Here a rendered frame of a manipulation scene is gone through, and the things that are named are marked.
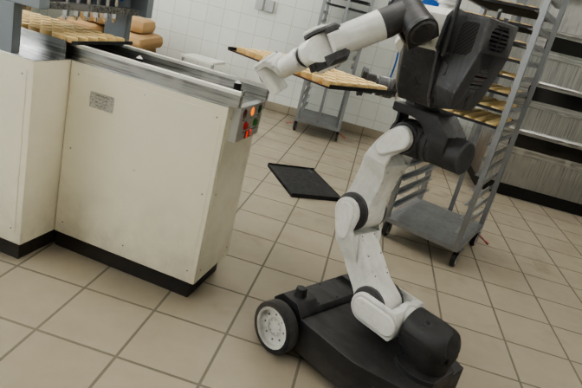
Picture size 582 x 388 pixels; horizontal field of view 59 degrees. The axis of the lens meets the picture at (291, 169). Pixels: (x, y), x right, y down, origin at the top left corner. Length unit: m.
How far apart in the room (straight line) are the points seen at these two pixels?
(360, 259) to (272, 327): 0.42
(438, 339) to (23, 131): 1.67
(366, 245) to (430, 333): 0.38
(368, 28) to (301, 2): 4.54
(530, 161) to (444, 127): 3.60
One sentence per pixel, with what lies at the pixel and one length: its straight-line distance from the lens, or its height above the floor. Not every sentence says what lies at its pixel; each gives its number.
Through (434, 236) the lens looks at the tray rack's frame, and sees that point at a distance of 3.21.
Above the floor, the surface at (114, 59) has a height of 0.89.
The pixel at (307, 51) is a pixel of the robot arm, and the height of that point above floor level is 1.12.
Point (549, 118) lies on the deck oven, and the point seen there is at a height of 0.81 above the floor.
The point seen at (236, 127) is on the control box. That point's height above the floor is 0.76.
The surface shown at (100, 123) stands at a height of 0.62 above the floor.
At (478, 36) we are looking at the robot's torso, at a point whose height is 1.28.
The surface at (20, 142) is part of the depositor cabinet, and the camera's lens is 2.22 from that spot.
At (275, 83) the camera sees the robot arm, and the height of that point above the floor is 0.98.
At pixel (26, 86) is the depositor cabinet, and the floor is 0.74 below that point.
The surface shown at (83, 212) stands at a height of 0.22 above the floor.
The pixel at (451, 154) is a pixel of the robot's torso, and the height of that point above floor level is 0.92.
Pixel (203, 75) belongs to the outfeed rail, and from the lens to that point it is 2.27.
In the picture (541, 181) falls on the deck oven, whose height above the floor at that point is 0.23.
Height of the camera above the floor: 1.24
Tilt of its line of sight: 17 degrees down
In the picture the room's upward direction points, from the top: 14 degrees clockwise
